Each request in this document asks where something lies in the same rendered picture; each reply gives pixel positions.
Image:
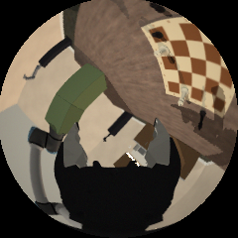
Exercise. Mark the brown and cream chessboard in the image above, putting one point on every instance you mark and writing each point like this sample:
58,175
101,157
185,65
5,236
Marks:
193,62

